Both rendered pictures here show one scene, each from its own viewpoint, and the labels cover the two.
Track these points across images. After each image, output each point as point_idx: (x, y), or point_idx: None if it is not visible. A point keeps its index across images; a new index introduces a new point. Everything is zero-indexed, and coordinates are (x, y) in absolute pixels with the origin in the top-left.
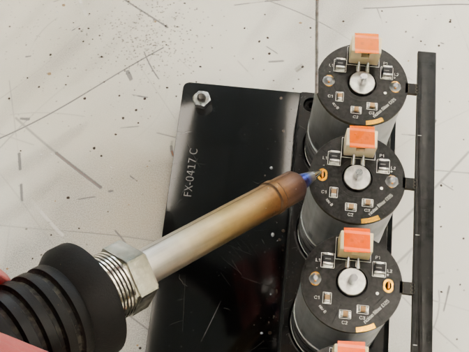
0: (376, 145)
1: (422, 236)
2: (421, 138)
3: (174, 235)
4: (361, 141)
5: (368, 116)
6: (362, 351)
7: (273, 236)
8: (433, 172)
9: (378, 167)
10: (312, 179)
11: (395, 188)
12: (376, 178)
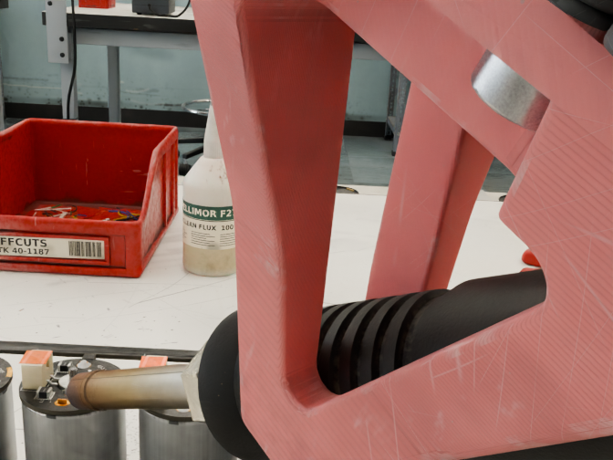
0: (49, 350)
1: (146, 352)
2: (41, 349)
3: (167, 371)
4: (41, 357)
5: (2, 374)
6: None
7: None
8: (80, 345)
9: (67, 369)
10: None
11: (92, 363)
12: (77, 372)
